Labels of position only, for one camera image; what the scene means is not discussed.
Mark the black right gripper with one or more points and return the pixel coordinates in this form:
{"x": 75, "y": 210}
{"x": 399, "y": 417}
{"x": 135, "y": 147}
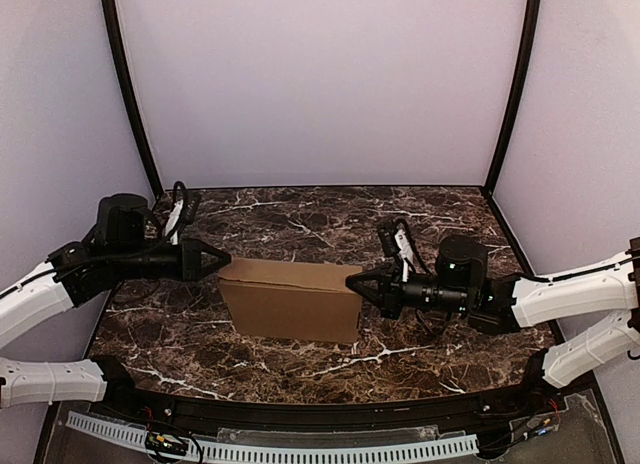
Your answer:
{"x": 391, "y": 289}

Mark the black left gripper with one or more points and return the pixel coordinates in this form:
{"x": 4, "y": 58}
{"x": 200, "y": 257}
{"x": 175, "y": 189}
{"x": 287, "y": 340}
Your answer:
{"x": 186, "y": 259}

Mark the brown cardboard box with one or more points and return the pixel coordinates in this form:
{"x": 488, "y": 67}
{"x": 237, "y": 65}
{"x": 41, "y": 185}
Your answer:
{"x": 291, "y": 300}

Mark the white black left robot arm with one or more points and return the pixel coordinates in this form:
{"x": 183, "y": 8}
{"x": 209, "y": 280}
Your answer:
{"x": 126, "y": 243}

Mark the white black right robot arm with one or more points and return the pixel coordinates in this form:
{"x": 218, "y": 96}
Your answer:
{"x": 460, "y": 285}

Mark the small green circuit board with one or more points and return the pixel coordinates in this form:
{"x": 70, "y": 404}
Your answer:
{"x": 167, "y": 443}

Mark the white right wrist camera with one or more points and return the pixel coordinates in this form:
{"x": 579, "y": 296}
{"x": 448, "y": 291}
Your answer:
{"x": 398, "y": 244}

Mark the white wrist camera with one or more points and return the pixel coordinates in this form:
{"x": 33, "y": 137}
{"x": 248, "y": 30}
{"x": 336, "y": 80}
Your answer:
{"x": 398, "y": 244}
{"x": 185, "y": 204}

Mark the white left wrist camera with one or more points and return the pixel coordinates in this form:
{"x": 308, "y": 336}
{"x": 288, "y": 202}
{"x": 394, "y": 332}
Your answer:
{"x": 185, "y": 204}

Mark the black front table rail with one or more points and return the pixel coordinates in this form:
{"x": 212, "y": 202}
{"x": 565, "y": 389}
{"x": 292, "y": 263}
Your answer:
{"x": 480, "y": 412}

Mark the white slotted cable duct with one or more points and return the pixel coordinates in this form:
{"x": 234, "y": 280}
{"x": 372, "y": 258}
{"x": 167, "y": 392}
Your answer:
{"x": 410, "y": 445}

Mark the black left frame post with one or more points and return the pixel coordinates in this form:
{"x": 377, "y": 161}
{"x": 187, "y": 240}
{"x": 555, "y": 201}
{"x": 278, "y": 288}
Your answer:
{"x": 128, "y": 95}

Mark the black frame post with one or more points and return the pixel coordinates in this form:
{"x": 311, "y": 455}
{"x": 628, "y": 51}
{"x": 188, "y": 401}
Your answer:
{"x": 128, "y": 95}
{"x": 518, "y": 81}

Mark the black right frame post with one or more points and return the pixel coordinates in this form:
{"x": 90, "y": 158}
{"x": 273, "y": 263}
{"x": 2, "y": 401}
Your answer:
{"x": 518, "y": 81}

